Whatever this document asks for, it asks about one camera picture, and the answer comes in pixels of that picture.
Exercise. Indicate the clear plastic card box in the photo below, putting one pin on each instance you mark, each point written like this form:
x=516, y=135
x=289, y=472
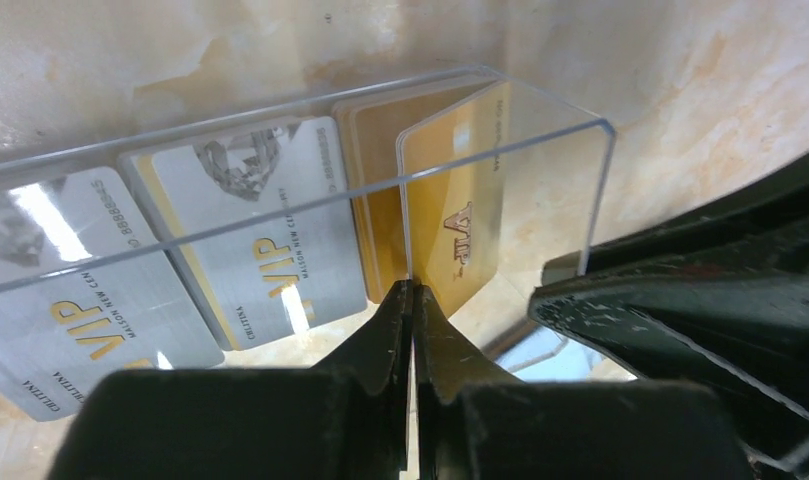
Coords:
x=556, y=159

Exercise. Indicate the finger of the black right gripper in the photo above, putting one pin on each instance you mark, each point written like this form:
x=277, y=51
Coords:
x=718, y=296

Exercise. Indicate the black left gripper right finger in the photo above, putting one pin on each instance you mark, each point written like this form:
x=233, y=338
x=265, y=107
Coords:
x=477, y=421

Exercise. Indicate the brown leather card holder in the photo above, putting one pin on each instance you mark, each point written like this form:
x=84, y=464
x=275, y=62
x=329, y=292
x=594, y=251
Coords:
x=534, y=353

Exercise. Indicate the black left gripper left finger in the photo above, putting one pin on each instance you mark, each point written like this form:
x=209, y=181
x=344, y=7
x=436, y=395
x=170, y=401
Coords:
x=343, y=418

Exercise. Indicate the gold VIP card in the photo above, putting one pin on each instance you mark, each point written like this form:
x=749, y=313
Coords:
x=454, y=200

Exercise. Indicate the silver vip card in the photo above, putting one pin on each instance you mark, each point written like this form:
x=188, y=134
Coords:
x=258, y=226
x=84, y=292

